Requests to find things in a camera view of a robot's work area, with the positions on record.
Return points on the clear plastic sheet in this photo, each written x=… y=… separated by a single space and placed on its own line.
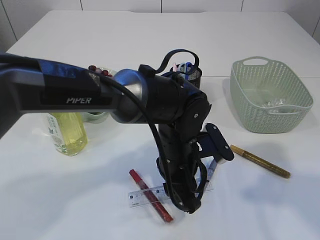
x=275 y=106

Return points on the green plastic woven basket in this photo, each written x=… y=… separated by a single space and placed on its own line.
x=252 y=84

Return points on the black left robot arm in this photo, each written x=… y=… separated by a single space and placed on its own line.
x=33 y=85

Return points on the red glitter marker pen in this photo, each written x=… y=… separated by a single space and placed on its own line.
x=152 y=199

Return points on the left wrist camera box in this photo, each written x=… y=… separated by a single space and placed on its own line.
x=213 y=144

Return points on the yellow tea drink bottle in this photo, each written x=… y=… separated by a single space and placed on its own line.
x=67 y=132

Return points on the pink purple safety scissors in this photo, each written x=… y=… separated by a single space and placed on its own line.
x=175 y=67

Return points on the blue safety scissors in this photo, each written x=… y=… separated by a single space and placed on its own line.
x=184 y=67

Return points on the gold glitter marker pen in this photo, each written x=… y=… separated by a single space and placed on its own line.
x=261 y=162

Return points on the green glass wavy plate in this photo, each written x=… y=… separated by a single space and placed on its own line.
x=98 y=117

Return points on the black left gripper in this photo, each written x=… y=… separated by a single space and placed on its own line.
x=179 y=109

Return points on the blue glitter marker pen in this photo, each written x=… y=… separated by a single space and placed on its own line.
x=211 y=169

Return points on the clear plastic ruler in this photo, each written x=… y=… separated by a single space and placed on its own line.
x=137 y=198

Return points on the purple artificial grape bunch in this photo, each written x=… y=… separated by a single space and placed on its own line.
x=100 y=71

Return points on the black mesh pen holder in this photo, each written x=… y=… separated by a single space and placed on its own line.
x=194 y=78

